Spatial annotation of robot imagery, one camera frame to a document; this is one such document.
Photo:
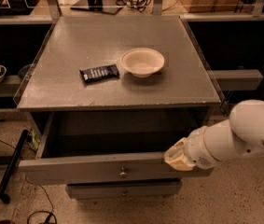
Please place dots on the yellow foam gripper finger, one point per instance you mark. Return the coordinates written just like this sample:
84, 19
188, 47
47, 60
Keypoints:
177, 160
178, 147

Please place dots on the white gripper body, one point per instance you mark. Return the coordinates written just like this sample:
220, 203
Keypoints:
197, 149

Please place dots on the grey top drawer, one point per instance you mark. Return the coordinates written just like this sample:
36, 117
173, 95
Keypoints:
108, 146

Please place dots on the grey drawer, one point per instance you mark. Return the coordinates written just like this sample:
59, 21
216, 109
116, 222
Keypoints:
157, 187
108, 146

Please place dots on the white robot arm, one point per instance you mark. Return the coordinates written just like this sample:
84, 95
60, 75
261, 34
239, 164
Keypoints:
241, 136

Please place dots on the grey bottom drawer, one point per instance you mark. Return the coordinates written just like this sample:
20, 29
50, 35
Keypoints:
157, 187

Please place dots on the grey drawer cabinet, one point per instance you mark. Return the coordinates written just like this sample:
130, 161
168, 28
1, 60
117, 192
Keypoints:
78, 43

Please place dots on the dark snack bar wrapper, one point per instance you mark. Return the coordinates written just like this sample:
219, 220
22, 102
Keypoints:
99, 73

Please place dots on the black monitor stand base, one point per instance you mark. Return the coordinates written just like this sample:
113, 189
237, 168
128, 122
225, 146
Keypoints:
101, 6

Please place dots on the dark round bowl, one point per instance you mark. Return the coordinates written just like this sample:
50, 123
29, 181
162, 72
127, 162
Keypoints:
26, 71

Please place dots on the black bar on floor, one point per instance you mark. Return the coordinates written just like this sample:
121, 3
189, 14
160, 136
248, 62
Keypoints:
10, 167

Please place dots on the grey side shelf rail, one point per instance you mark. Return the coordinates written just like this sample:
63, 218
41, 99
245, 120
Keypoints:
237, 80

